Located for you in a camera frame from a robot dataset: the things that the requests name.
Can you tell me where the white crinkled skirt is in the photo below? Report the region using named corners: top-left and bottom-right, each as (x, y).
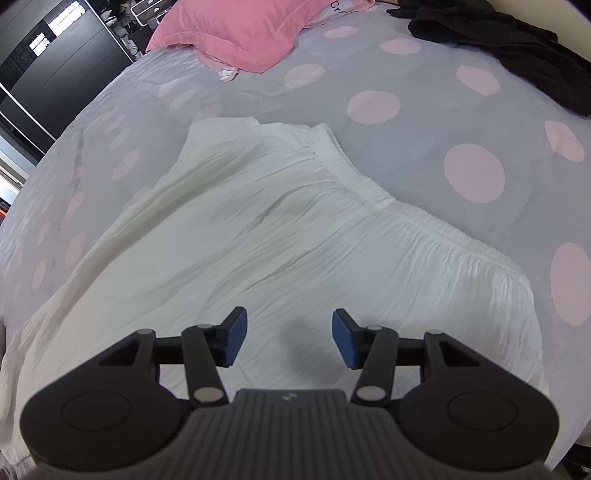
top-left (1, 118), bottom-right (548, 464)

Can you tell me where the grey pink-dotted bed sheet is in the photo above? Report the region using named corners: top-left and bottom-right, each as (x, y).
top-left (1, 7), bottom-right (590, 464)

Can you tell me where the pink pillow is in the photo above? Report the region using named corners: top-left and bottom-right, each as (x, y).
top-left (147, 0), bottom-right (374, 76)

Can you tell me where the black wardrobe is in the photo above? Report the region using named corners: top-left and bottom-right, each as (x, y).
top-left (1, 1), bottom-right (132, 157)

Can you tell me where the black clothing pile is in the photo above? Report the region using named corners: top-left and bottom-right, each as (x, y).
top-left (387, 1), bottom-right (590, 117)

